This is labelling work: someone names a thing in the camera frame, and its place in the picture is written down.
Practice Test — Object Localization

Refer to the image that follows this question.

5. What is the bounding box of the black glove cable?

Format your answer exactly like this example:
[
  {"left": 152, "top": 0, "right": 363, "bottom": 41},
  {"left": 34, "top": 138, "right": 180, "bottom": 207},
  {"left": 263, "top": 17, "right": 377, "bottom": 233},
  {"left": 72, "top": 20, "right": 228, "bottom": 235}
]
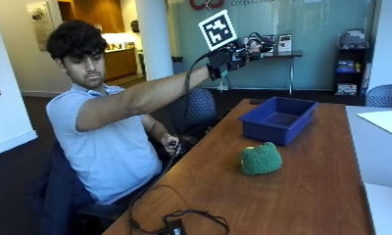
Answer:
[{"left": 127, "top": 52, "right": 231, "bottom": 235}]

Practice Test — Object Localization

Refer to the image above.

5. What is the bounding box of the narrow side table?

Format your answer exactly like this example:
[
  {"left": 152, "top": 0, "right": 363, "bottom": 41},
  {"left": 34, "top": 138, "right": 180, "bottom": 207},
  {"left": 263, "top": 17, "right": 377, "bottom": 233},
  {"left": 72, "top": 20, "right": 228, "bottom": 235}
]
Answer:
[{"left": 247, "top": 50, "right": 304, "bottom": 97}]

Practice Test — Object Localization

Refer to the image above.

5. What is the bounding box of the framed picture stand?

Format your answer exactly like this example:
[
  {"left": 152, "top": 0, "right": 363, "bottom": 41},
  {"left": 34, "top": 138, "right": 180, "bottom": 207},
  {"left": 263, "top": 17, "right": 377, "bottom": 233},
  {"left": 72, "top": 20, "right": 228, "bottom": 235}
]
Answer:
[{"left": 277, "top": 33, "right": 295, "bottom": 54}]

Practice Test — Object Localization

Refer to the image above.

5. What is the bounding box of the white marker cube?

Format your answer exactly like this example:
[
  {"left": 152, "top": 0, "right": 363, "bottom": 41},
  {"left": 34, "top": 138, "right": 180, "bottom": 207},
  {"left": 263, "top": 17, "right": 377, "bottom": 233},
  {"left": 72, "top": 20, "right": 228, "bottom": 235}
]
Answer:
[{"left": 198, "top": 9, "right": 239, "bottom": 52}]

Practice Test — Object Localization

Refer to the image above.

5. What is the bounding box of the blue mesh chair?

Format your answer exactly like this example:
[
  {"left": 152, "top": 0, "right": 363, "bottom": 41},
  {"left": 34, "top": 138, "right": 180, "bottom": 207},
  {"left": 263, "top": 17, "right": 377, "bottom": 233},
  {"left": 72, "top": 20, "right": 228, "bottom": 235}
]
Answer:
[
  {"left": 166, "top": 87, "right": 219, "bottom": 138},
  {"left": 364, "top": 83, "right": 392, "bottom": 110}
]

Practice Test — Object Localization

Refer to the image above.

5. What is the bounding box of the person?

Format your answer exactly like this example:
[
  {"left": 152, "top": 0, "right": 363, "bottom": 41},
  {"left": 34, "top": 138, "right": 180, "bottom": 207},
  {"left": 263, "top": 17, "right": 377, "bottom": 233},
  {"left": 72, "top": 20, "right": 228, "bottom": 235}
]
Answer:
[{"left": 44, "top": 19, "right": 215, "bottom": 208}]

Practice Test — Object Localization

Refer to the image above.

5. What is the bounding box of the green broccoli soft toy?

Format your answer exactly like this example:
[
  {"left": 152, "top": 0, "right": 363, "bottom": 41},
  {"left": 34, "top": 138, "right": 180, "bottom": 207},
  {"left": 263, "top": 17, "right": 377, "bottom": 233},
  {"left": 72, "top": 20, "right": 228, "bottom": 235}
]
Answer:
[{"left": 239, "top": 141, "right": 284, "bottom": 176}]

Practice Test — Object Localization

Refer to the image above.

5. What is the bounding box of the black display shelf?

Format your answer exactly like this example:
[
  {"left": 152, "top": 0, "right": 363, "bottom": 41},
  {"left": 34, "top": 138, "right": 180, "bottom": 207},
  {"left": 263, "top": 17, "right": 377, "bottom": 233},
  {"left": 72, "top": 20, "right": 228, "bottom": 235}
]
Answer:
[{"left": 332, "top": 28, "right": 373, "bottom": 98}]

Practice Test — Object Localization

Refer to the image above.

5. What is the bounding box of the blue plastic bin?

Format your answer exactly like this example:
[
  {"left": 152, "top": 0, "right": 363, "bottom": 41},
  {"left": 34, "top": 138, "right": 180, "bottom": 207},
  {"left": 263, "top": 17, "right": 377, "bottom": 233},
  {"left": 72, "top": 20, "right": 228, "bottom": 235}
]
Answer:
[{"left": 238, "top": 96, "right": 320, "bottom": 147}]

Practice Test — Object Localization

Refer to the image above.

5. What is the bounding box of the white round column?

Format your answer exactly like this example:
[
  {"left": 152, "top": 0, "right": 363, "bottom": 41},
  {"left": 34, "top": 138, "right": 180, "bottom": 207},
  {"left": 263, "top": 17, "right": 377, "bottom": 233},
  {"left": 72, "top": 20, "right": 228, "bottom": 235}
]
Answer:
[{"left": 134, "top": 0, "right": 175, "bottom": 82}]

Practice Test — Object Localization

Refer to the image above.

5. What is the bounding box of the black box device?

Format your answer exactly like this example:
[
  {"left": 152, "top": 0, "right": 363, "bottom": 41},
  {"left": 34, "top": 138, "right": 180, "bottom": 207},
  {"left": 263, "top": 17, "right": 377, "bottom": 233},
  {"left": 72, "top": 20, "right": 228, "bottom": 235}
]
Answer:
[{"left": 160, "top": 217, "right": 188, "bottom": 235}]

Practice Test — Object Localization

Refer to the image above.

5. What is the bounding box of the black office chair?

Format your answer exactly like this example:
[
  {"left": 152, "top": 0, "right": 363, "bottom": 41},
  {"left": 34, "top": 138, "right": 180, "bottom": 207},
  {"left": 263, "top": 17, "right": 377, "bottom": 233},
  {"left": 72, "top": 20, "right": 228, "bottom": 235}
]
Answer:
[{"left": 74, "top": 182, "right": 163, "bottom": 231}]

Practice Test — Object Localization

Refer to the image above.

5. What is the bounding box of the wooden cabinet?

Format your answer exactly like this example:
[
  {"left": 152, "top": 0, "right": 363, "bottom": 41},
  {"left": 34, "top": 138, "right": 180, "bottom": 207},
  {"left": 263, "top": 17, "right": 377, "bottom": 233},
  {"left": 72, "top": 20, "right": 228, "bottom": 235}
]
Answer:
[{"left": 103, "top": 48, "right": 139, "bottom": 83}]

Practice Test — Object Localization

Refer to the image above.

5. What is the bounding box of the dark blue jacket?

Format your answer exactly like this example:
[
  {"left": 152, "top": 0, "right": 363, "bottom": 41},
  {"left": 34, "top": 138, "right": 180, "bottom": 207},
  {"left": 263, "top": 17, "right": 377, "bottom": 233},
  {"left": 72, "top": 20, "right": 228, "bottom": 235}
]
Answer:
[{"left": 30, "top": 140, "right": 98, "bottom": 235}]

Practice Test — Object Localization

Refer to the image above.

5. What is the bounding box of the white paper sheet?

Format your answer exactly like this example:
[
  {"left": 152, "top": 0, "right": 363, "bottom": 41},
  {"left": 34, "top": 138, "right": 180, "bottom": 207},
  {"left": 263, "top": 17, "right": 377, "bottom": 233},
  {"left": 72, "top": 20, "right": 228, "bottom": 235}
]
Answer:
[{"left": 356, "top": 109, "right": 392, "bottom": 137}]

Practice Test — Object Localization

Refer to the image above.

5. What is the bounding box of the pale wall poster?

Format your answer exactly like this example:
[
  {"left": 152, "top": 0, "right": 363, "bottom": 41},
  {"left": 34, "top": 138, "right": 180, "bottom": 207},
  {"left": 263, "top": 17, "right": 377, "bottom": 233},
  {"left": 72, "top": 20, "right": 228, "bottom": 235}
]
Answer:
[{"left": 26, "top": 0, "right": 55, "bottom": 52}]

